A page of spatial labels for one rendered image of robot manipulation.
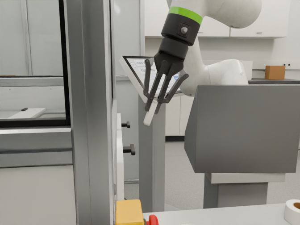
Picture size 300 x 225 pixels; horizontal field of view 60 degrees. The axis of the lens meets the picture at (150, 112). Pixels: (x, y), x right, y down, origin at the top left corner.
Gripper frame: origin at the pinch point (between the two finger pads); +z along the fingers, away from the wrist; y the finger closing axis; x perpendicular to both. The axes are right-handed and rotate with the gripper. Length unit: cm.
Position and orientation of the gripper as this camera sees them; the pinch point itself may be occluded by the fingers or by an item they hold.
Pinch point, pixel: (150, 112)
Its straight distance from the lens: 72.1
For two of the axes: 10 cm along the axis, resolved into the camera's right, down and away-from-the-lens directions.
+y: 9.3, 3.1, 1.8
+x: -1.3, -1.9, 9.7
